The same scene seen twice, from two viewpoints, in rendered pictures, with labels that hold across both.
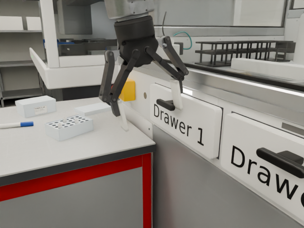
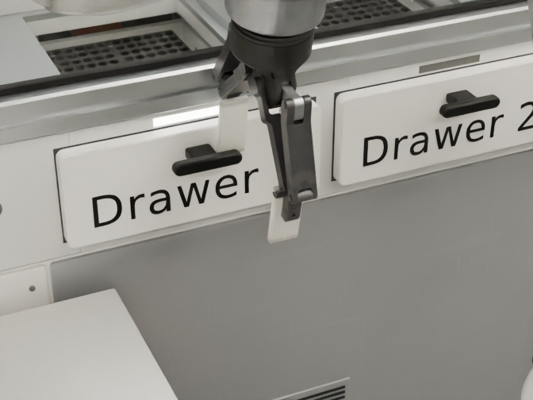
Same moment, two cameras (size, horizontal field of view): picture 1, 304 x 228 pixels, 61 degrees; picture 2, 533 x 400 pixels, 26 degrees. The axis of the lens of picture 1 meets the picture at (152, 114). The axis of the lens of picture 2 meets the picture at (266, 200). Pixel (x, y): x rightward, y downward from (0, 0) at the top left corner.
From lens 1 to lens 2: 118 cm
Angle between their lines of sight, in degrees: 79
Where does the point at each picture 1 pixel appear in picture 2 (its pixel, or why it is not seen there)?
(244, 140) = (385, 117)
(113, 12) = (312, 21)
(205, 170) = not seen: hidden behind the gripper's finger
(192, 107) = (255, 131)
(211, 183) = (300, 237)
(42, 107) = not seen: outside the picture
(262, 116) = (390, 73)
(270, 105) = (404, 53)
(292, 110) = (432, 46)
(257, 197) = (393, 185)
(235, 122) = (366, 103)
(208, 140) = not seen: hidden behind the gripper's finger
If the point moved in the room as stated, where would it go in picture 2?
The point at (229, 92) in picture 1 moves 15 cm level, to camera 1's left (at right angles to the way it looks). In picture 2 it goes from (330, 67) to (330, 132)
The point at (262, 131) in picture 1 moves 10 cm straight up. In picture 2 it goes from (412, 90) to (418, 6)
